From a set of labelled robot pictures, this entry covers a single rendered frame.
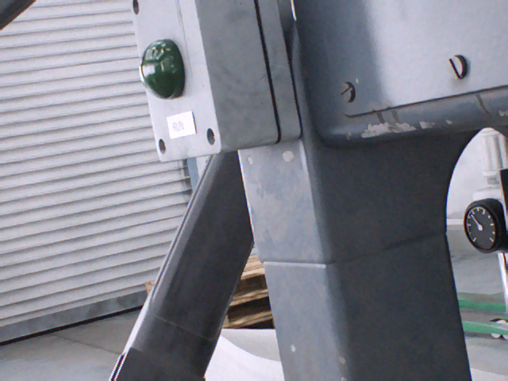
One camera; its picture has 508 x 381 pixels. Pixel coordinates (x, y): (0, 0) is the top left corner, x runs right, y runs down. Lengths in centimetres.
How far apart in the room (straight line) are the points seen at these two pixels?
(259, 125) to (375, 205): 8
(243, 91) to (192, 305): 27
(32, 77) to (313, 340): 784
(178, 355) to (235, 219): 11
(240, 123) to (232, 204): 27
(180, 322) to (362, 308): 23
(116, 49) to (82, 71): 36
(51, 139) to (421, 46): 792
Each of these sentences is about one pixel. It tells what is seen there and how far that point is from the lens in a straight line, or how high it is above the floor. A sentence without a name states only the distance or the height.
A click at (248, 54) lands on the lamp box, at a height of 128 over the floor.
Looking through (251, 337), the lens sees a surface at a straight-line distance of 106.
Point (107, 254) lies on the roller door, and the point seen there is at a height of 52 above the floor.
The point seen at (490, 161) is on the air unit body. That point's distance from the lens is 70.
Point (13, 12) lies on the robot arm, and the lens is 140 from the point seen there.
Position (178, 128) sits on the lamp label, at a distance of 50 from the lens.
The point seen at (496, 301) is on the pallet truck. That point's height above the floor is 9.
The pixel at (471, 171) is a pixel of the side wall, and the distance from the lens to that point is 836.
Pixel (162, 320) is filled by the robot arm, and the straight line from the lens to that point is 70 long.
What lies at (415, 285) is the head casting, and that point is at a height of 116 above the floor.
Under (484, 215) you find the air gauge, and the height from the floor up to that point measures 117.
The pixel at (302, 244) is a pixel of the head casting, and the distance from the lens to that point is 50.
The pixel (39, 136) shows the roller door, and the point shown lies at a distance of 828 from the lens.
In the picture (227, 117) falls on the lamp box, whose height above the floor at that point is 126.
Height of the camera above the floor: 124
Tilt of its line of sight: 3 degrees down
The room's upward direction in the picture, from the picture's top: 10 degrees counter-clockwise
